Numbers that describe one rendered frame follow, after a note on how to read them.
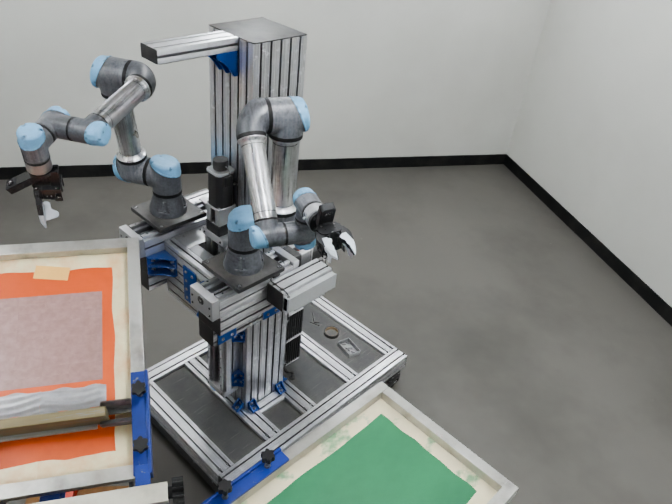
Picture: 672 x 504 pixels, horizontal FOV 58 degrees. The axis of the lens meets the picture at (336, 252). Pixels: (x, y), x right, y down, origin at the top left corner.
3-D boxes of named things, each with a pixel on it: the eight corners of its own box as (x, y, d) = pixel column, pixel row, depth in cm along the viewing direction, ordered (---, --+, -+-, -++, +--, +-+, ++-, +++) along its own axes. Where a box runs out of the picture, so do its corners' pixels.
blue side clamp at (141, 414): (132, 379, 184) (130, 371, 179) (149, 377, 186) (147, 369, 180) (135, 480, 170) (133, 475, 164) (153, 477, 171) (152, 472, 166)
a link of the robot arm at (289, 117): (255, 231, 227) (259, 91, 196) (292, 226, 233) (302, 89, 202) (264, 248, 218) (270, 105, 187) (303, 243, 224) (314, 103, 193)
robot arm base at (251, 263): (246, 248, 235) (246, 226, 229) (271, 266, 227) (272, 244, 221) (214, 262, 225) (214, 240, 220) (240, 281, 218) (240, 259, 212)
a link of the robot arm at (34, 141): (50, 124, 178) (34, 142, 172) (57, 152, 186) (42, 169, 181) (25, 116, 178) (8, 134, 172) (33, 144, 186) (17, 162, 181)
